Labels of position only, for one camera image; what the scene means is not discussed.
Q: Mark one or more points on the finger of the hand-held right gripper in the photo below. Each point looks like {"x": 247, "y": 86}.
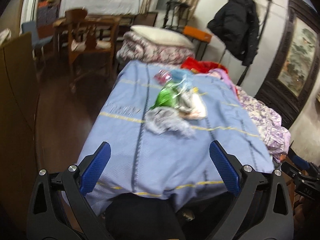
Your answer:
{"x": 292, "y": 171}
{"x": 301, "y": 162}

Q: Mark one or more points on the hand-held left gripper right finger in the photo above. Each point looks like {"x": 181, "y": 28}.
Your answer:
{"x": 225, "y": 170}

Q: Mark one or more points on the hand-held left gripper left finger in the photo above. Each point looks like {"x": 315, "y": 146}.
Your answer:
{"x": 97, "y": 170}

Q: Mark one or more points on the white face mask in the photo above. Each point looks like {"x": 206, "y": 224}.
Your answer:
{"x": 195, "y": 105}

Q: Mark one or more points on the grey plastic bag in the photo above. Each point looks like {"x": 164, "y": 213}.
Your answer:
{"x": 167, "y": 122}

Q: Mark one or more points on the green tea packet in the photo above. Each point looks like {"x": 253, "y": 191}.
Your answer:
{"x": 165, "y": 97}

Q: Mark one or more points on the blue face mask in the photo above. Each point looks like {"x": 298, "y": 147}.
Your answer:
{"x": 178, "y": 74}

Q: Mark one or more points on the pink red wrapper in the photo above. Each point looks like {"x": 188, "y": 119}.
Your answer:
{"x": 162, "y": 76}

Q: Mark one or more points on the purple floral quilt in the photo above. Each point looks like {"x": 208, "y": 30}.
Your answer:
{"x": 265, "y": 120}

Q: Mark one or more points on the blue striped table cloth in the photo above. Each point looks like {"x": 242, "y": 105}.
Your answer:
{"x": 162, "y": 160}

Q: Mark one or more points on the person's black trouser leg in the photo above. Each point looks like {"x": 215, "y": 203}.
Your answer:
{"x": 142, "y": 217}

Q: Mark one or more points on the pink cloth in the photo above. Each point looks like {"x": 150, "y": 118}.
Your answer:
{"x": 222, "y": 76}

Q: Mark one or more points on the red printed blanket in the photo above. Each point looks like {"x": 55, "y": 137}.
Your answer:
{"x": 200, "y": 66}

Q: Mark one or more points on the carved screen with painting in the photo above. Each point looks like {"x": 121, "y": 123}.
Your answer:
{"x": 295, "y": 55}

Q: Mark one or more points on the brown wooden cabinet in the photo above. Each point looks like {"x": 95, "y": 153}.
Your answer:
{"x": 17, "y": 92}

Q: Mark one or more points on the white seat cushion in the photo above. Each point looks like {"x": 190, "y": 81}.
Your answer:
{"x": 102, "y": 45}

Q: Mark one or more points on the folded floral quilt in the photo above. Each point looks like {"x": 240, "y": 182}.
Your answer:
{"x": 150, "y": 52}

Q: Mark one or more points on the wooden armchair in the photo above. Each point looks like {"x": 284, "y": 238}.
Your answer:
{"x": 82, "y": 32}

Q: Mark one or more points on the orange box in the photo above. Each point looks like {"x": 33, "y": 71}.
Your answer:
{"x": 197, "y": 33}

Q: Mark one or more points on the black padded jacket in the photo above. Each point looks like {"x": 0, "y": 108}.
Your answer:
{"x": 237, "y": 27}

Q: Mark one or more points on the white pillow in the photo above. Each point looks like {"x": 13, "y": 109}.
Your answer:
{"x": 160, "y": 36}

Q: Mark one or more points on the blue chair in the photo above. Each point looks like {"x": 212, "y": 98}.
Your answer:
{"x": 37, "y": 35}

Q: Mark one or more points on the wooden dining table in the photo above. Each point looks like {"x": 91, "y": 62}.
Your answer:
{"x": 58, "y": 26}

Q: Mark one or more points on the dark framed board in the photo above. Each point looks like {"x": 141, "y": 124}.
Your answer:
{"x": 150, "y": 18}

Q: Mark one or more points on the white crumpled cloth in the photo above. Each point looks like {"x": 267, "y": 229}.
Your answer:
{"x": 5, "y": 35}

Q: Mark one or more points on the black wooden chair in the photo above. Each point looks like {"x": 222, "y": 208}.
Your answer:
{"x": 175, "y": 12}

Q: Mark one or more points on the shelf with boxes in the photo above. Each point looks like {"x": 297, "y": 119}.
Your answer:
{"x": 47, "y": 2}

